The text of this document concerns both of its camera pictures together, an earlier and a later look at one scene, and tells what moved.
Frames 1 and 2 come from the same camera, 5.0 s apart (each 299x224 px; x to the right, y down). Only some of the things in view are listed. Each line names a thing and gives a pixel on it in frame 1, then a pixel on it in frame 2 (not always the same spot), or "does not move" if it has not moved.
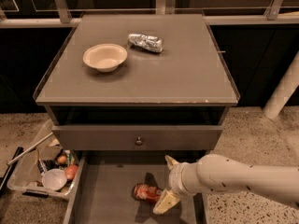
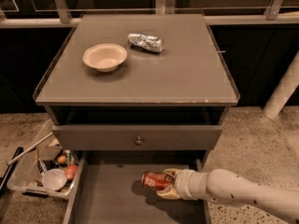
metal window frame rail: [165, 5] does not move
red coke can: [147, 192] -> [155, 179]
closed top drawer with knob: [136, 137] does not move
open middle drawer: [103, 190] does not move
